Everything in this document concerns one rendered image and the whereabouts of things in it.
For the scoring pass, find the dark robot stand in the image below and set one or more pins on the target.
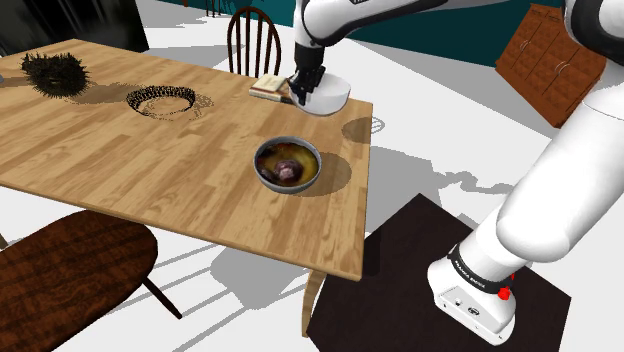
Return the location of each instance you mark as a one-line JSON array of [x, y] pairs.
[[390, 292]]

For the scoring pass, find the grey bowl with food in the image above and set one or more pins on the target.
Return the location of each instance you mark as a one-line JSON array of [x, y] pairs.
[[287, 166]]

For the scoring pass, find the beige book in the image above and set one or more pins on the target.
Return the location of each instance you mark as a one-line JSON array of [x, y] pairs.
[[268, 86]]

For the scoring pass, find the dark wooden spindle-back chair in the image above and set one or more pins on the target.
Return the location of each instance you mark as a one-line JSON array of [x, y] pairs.
[[253, 39]]

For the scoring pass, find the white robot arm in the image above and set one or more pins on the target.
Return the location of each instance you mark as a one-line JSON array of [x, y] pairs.
[[560, 190]]

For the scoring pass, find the light wooden table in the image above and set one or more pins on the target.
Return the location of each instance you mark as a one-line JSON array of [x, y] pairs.
[[161, 170]]

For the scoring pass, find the dark brown wooden chair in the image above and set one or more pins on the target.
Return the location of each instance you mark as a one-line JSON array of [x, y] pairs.
[[68, 278]]

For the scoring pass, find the white bowl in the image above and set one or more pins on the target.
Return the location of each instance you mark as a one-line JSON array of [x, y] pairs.
[[330, 95]]

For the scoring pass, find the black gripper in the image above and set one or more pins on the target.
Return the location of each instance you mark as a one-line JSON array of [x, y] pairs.
[[309, 57]]

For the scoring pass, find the black spiky ball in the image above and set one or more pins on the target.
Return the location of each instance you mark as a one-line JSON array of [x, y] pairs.
[[56, 74]]

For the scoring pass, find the brown wooden cabinet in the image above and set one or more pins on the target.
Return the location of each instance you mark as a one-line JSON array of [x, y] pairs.
[[551, 68]]

